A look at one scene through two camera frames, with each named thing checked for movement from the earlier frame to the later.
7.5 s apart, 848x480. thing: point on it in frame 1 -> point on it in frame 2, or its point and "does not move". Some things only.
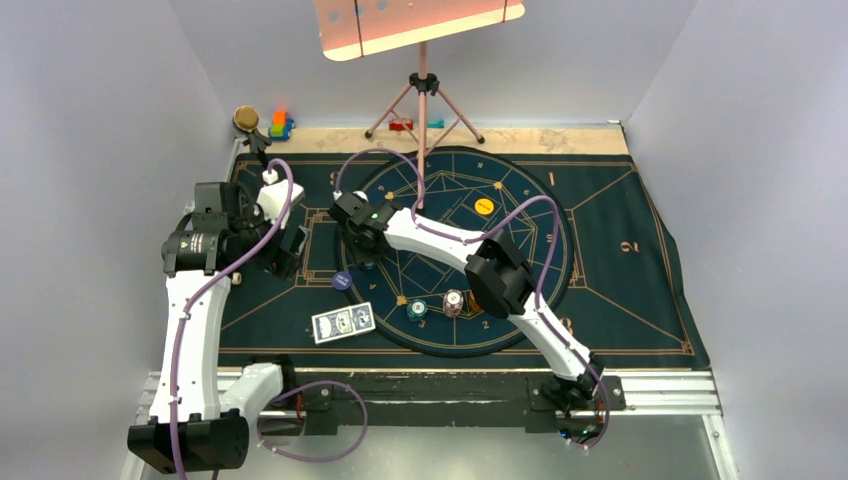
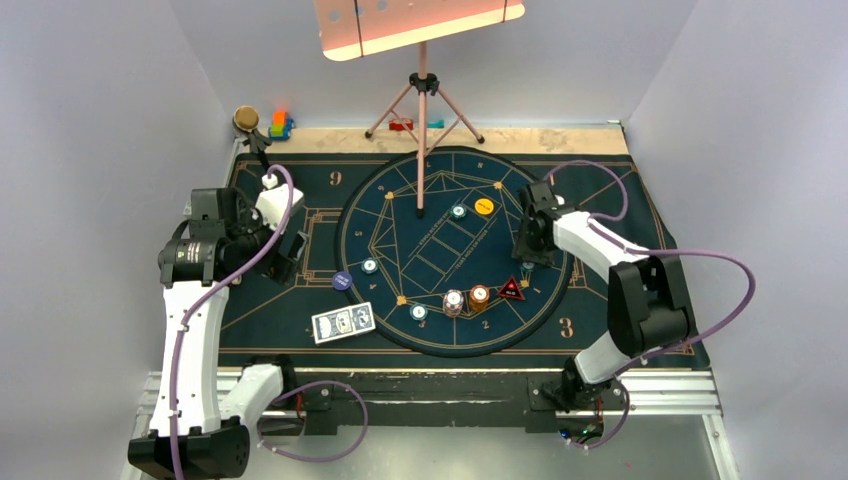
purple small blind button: x=342 y=280 does not move
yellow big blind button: x=484 y=206 does not move
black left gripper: x=283 y=261 does not move
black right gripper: x=360 y=256 -> x=543 y=257
